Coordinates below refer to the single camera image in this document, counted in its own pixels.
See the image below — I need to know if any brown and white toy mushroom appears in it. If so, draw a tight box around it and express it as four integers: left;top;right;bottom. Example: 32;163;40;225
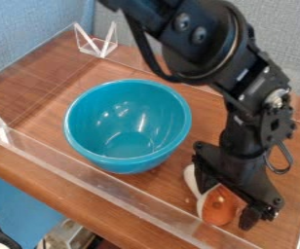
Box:
184;164;244;227

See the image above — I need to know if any clear acrylic table barrier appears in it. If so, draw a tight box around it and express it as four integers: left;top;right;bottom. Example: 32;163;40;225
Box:
0;27;300;249

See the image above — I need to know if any clear acrylic corner bracket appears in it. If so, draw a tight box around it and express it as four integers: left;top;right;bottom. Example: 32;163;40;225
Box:
74;21;118;58

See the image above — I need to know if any white power strip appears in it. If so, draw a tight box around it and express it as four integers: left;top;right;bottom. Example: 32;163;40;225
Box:
36;219;96;249

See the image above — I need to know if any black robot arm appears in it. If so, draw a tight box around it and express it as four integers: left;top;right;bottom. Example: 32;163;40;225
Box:
100;0;296;231

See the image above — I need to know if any blue plastic bowl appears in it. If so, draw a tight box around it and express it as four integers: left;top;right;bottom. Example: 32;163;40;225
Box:
64;79;192;174

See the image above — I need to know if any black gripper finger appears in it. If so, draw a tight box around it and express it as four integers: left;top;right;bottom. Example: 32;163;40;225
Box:
195;163;220;194
239;205;263;231

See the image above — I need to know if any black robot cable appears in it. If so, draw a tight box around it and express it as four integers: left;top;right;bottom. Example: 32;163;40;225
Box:
263;140;296;175

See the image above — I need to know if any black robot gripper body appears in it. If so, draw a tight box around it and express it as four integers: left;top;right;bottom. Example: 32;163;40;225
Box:
192;141;284;221

